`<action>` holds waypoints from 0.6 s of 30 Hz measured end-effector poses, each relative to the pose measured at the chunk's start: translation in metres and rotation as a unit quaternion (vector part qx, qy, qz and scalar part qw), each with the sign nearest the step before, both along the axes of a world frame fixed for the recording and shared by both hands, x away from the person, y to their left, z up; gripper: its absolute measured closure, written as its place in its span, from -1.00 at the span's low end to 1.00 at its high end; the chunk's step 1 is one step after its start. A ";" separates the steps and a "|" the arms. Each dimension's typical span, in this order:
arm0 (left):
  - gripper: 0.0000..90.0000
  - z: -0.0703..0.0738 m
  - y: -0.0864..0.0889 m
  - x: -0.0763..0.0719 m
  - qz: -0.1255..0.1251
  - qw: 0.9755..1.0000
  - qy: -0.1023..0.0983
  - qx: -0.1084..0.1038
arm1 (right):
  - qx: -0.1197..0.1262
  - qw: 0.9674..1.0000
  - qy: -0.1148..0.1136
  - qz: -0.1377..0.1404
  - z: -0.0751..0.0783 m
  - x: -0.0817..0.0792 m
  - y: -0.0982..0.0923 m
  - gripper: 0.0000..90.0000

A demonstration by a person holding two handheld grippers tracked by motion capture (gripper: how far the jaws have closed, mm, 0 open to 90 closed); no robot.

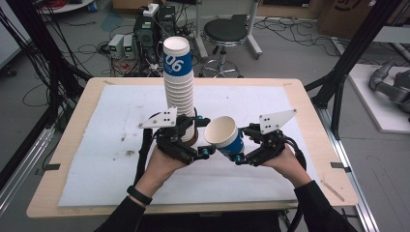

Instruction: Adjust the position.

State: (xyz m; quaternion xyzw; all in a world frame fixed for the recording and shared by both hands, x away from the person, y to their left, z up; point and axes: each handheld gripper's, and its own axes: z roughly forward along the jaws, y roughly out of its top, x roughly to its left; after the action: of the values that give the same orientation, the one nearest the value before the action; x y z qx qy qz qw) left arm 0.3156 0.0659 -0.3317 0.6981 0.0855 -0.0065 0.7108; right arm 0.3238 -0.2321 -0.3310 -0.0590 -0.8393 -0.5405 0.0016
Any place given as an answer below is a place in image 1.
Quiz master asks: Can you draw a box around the white metal stand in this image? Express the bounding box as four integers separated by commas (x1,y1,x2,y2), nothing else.
192,0,264,62

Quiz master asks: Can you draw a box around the aluminium floor rail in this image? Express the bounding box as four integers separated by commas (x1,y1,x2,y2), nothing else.
0,125,56,215
313,105,381,232

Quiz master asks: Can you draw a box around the white power strip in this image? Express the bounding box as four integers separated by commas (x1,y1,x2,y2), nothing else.
142,3,161,17

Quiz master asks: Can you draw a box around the person's left hand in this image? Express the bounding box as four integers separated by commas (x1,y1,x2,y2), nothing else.
134,145,187,198

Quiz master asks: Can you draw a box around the round white table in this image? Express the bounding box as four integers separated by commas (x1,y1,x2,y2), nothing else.
38,0,96,15

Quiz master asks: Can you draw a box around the black computer box with fan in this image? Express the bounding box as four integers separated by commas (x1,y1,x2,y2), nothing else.
133,18,160,63

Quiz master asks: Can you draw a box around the black wristband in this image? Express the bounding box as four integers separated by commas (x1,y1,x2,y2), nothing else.
126,185,153,206

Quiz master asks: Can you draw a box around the black round stool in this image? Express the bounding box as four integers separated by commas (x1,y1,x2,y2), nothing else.
199,18,249,78

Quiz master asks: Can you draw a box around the person's right hand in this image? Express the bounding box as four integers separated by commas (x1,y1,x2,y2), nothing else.
261,144,313,189

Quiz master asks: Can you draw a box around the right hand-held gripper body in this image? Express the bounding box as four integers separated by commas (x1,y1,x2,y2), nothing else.
250,108,298,167

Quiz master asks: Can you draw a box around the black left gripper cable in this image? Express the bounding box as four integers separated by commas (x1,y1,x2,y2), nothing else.
133,128,155,187

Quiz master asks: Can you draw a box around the white platform board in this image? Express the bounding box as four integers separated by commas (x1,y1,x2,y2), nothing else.
347,63,410,134

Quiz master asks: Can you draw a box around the black metal frame post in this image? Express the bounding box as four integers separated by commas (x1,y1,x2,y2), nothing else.
304,0,399,139
0,0,93,191

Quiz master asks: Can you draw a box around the stack of white paper cups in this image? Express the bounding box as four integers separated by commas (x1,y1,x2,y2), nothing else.
162,36,198,143

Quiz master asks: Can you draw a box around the cardboard box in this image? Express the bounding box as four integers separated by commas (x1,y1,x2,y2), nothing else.
317,0,377,40

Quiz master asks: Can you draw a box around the grey bench power supply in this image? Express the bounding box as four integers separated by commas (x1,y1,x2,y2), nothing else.
107,33,126,59
122,33,136,60

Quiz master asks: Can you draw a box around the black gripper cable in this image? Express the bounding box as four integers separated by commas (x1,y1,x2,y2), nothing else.
282,135,308,232
133,128,155,187

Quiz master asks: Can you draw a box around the blue and white paper cup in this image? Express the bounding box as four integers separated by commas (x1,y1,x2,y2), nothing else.
203,115,246,160

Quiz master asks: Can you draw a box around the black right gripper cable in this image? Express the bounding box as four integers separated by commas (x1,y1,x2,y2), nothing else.
282,135,308,232

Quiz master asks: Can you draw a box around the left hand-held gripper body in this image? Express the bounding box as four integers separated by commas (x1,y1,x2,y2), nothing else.
138,106,197,166

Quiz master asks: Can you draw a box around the wooden table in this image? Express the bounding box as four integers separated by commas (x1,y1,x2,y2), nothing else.
26,76,360,219

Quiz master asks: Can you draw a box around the white foam mat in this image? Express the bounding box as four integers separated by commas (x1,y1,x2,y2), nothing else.
57,84,320,207

